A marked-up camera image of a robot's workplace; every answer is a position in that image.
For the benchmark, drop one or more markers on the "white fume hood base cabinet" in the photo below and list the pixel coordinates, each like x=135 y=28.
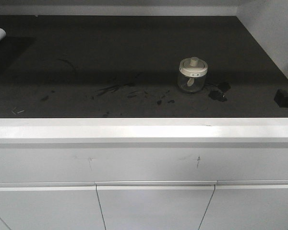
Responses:
x=144 y=174

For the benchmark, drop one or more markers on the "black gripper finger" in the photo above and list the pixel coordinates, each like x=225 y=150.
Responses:
x=281 y=98

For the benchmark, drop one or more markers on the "glass jar with white lid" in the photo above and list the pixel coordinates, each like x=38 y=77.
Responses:
x=192 y=74

